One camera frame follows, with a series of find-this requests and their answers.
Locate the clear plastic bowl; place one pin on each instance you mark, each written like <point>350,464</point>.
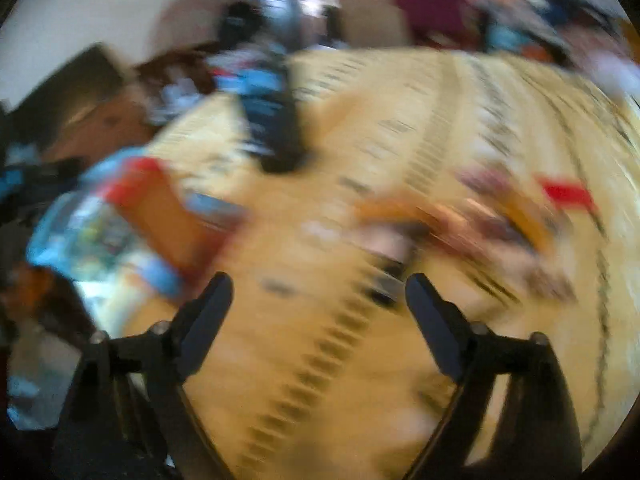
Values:
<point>95,240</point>

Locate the round woven mat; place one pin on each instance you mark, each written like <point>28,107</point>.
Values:
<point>195,20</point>

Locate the black flat television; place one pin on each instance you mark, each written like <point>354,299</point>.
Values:
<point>75,77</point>

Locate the yellow patterned blanket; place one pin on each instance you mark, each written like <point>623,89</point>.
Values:
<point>400,125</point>

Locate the pile of snack packets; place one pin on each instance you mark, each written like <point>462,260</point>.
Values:
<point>470,235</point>

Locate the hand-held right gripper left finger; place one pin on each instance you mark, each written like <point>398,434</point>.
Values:
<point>206,320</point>

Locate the maroon clothing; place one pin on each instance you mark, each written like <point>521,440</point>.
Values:
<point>432,5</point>

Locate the brown wooden dresser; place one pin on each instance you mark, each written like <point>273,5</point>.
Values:
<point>100,127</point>

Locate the orange red snack box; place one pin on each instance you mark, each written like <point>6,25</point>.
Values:
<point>165,215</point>

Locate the red snack packet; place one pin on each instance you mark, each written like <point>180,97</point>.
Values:
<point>567,194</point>

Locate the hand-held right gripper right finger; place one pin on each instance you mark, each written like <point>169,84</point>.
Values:
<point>434,325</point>

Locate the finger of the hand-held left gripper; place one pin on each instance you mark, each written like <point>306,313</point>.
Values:
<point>282,145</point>

